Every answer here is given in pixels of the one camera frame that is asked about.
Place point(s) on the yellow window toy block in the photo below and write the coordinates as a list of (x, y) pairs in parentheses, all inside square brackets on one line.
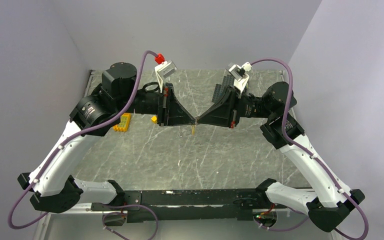
[(124, 123)]

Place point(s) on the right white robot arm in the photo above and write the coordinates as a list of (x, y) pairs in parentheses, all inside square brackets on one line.
[(330, 201)]

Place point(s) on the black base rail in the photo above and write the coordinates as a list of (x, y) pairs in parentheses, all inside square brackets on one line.
[(241, 204)]

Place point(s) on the grey and blue lego stack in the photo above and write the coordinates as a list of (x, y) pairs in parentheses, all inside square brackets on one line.
[(220, 88)]

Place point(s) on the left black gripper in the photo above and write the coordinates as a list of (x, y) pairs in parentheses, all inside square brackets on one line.
[(170, 112)]

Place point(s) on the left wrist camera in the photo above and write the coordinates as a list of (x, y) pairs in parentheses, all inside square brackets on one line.
[(163, 70)]

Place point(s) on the small yellow cube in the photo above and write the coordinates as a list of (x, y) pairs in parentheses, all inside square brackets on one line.
[(154, 119)]

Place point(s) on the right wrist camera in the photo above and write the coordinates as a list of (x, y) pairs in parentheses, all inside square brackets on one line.
[(240, 75)]

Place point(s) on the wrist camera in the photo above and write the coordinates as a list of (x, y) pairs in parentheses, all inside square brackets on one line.
[(163, 70), (240, 75)]

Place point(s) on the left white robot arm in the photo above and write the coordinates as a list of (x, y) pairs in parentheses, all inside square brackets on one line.
[(54, 189)]

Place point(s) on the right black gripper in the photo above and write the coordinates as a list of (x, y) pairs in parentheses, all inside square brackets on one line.
[(226, 112)]

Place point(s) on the yellow key tag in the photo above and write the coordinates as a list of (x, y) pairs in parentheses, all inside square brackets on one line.
[(193, 129)]

